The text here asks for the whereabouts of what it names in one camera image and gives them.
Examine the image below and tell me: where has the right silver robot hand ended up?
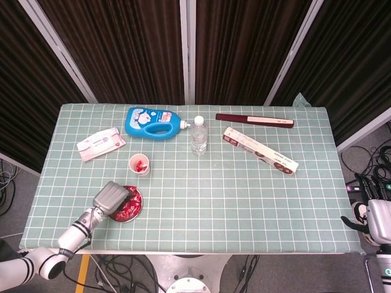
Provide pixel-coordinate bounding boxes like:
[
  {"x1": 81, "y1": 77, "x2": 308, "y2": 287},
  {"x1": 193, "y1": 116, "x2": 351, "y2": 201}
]
[{"x1": 341, "y1": 173, "x2": 391, "y2": 245}]

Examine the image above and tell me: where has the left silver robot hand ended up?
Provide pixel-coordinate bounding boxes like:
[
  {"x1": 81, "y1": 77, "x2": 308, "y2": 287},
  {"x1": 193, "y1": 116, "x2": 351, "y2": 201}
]
[{"x1": 92, "y1": 181, "x2": 138, "y2": 219}]

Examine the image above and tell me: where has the metal bowl of red candies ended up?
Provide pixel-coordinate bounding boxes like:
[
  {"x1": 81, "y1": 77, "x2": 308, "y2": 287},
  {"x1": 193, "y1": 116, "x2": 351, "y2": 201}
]
[{"x1": 109, "y1": 184, "x2": 144, "y2": 223}]

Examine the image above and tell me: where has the white paper cup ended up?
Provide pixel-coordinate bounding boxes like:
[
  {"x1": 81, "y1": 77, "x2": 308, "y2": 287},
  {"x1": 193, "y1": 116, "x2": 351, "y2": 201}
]
[{"x1": 128, "y1": 153, "x2": 152, "y2": 178}]

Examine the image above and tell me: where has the white black sneaker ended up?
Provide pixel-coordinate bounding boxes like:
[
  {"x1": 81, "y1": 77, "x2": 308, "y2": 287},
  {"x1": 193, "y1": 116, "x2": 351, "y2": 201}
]
[{"x1": 350, "y1": 200, "x2": 382, "y2": 247}]

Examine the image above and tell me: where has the black power strip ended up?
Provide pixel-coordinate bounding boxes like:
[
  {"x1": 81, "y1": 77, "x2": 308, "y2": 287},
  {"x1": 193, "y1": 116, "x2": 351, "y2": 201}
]
[{"x1": 345, "y1": 180, "x2": 366, "y2": 192}]

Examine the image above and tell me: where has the pink wet wipes pack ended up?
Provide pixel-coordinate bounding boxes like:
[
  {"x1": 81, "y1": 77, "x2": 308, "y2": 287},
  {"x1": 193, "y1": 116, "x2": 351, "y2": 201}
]
[{"x1": 76, "y1": 127, "x2": 126, "y2": 162}]

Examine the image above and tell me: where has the blue detergent bottle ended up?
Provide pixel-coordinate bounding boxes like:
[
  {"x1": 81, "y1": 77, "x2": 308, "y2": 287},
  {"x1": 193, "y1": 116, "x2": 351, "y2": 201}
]
[{"x1": 124, "y1": 106, "x2": 192, "y2": 142}]

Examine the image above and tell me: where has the yellow floor tape strip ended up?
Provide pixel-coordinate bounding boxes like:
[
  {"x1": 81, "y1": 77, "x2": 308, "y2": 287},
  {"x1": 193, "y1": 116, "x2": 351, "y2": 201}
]
[{"x1": 75, "y1": 255, "x2": 91, "y2": 293}]

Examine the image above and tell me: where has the green checked tablecloth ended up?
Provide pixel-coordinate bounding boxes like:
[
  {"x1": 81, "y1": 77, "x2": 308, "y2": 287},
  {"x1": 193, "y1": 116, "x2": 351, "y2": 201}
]
[{"x1": 18, "y1": 93, "x2": 366, "y2": 256}]

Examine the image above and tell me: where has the clear water bottle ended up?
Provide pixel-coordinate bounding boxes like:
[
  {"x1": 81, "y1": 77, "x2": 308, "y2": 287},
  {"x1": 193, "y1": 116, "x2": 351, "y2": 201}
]
[{"x1": 191, "y1": 115, "x2": 210, "y2": 156}]

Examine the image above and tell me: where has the dark brown curtain panel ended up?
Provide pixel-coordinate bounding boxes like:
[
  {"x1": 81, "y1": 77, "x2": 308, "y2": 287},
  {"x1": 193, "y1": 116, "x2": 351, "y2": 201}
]
[
  {"x1": 270, "y1": 0, "x2": 391, "y2": 144},
  {"x1": 195, "y1": 0, "x2": 312, "y2": 106},
  {"x1": 0, "y1": 0, "x2": 89, "y2": 173},
  {"x1": 36, "y1": 0, "x2": 186, "y2": 104}
]

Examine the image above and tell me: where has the baking paper box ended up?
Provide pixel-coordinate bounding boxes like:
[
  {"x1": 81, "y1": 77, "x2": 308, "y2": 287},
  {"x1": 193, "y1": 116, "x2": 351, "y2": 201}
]
[{"x1": 222, "y1": 126, "x2": 299, "y2": 177}]

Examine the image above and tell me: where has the dark red long case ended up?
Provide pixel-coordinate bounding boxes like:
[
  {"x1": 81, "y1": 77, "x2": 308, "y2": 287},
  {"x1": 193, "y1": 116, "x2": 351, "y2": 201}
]
[{"x1": 215, "y1": 113, "x2": 296, "y2": 129}]

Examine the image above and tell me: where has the black floor cable bundle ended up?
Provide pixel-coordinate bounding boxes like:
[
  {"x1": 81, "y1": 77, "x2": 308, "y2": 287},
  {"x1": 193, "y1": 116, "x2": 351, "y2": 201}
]
[
  {"x1": 65, "y1": 255, "x2": 167, "y2": 293},
  {"x1": 0, "y1": 158, "x2": 22, "y2": 216},
  {"x1": 340, "y1": 145, "x2": 391, "y2": 184}
]

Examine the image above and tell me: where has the white partition frame rail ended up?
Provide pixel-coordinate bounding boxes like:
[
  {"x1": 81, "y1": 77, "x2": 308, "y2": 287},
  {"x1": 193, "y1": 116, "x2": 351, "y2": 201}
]
[
  {"x1": 335, "y1": 106, "x2": 391, "y2": 153},
  {"x1": 0, "y1": 151, "x2": 42, "y2": 177}
]

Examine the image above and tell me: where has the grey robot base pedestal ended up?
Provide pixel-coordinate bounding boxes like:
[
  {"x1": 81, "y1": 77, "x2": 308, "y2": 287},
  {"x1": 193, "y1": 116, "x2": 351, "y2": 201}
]
[{"x1": 146, "y1": 255, "x2": 233, "y2": 293}]

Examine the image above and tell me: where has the white metal table frame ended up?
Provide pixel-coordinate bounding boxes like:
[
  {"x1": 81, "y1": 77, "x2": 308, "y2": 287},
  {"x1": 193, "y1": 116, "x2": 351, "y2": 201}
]
[{"x1": 45, "y1": 248, "x2": 363, "y2": 256}]

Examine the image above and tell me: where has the black cable with plug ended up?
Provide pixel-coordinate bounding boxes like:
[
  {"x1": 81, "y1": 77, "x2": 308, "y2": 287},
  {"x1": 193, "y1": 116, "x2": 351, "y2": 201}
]
[{"x1": 235, "y1": 255, "x2": 260, "y2": 293}]

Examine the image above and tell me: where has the white partition frame post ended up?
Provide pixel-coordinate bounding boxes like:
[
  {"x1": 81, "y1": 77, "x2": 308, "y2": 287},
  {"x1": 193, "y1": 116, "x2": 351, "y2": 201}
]
[
  {"x1": 179, "y1": 0, "x2": 196, "y2": 104},
  {"x1": 17, "y1": 0, "x2": 99, "y2": 104},
  {"x1": 263, "y1": 0, "x2": 322, "y2": 107}
]

